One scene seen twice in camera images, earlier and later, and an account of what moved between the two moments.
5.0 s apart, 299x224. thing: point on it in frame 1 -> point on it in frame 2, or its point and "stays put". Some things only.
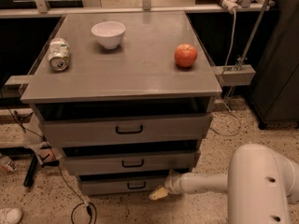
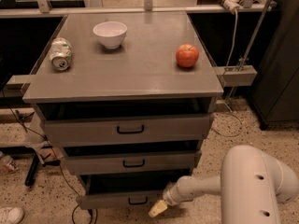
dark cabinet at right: x=275 y=94 stays put
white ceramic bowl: x=108 y=34 stays put
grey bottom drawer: x=121 y=185 -> x=118 y=201
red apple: x=185 y=55 stays put
